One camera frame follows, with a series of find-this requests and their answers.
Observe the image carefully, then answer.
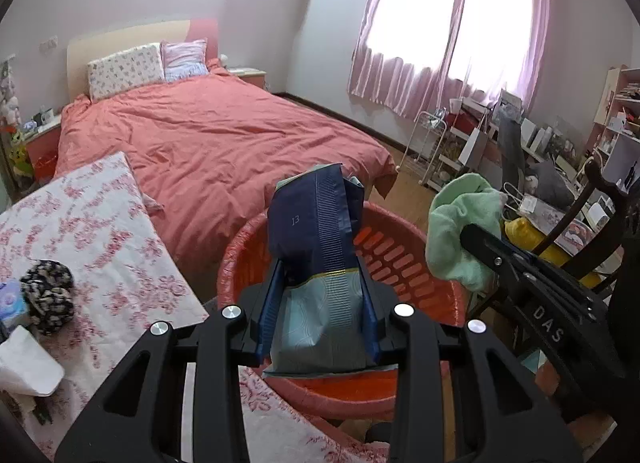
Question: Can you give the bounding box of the grey cushion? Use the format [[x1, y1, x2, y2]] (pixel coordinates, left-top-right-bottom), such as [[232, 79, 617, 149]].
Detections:
[[527, 160, 576, 206]]

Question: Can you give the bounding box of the black and white knitted cloth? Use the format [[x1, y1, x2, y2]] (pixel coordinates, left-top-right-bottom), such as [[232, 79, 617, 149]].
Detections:
[[19, 259, 77, 337]]

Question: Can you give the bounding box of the navy blue garment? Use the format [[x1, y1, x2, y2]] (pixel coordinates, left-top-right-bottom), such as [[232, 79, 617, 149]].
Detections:
[[260, 163, 401, 377]]

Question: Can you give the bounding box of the floral pillow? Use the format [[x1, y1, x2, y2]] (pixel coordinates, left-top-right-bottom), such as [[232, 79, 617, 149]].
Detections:
[[86, 43, 166, 102]]

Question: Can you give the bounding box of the bed with coral duvet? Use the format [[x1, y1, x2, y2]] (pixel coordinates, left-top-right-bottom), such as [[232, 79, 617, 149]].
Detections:
[[54, 60, 399, 304]]

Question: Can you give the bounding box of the blue tissue pack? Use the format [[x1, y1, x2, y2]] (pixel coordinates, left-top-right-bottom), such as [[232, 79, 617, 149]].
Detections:
[[0, 279, 32, 330]]

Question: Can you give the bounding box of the yellow cloth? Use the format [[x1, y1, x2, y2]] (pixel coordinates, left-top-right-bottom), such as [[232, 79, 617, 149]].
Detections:
[[504, 218, 571, 265]]

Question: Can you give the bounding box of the white and pink shelf unit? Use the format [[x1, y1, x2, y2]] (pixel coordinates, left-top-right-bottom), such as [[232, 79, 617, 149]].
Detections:
[[582, 65, 640, 194]]

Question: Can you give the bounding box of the red floral tablecloth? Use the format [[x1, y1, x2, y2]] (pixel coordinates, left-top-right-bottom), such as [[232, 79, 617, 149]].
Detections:
[[0, 150, 391, 463]]

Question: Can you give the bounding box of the white wire cart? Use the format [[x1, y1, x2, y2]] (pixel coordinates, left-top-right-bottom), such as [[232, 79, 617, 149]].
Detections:
[[402, 110, 451, 190]]

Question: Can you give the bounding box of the pink front nightstand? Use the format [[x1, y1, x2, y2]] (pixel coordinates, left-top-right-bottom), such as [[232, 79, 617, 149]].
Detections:
[[22, 113, 64, 182]]

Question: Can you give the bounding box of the red plastic basket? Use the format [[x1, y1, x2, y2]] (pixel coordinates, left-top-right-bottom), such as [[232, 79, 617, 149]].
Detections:
[[217, 200, 472, 421]]

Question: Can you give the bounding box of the pink striped pillow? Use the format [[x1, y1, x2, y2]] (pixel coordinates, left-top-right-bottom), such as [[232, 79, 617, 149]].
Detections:
[[160, 39, 210, 82]]

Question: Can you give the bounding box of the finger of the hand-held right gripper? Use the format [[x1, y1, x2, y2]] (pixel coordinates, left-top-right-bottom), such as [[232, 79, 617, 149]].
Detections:
[[460, 224, 541, 278]]

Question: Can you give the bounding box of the grey office chair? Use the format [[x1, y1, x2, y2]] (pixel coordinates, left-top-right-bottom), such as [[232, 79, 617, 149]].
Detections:
[[497, 118, 527, 182]]

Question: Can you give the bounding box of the cream and pink headboard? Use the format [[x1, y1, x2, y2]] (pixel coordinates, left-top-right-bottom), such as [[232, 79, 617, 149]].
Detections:
[[66, 18, 221, 101]]

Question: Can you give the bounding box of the yellow green plush toy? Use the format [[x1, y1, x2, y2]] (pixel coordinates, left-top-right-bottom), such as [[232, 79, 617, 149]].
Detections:
[[7, 135, 34, 178]]

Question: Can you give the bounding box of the white paper tissue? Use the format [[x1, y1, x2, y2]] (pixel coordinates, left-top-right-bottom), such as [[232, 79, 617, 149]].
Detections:
[[0, 325, 66, 398]]

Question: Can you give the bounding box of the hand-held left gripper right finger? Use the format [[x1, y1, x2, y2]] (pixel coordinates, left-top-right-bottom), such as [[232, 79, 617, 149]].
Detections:
[[357, 268, 584, 463]]

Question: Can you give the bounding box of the light green cloth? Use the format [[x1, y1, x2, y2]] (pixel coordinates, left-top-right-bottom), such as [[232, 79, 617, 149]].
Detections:
[[426, 173, 509, 294]]

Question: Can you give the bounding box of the pink curtain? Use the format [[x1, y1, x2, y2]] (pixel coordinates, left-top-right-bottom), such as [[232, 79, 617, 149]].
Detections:
[[347, 0, 559, 120]]

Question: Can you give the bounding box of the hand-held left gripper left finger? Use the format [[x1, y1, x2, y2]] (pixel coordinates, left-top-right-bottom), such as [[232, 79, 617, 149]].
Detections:
[[55, 257, 289, 463]]

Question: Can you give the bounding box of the cream nightstand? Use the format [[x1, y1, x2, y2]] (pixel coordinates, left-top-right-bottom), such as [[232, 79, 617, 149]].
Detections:
[[227, 65, 268, 92]]

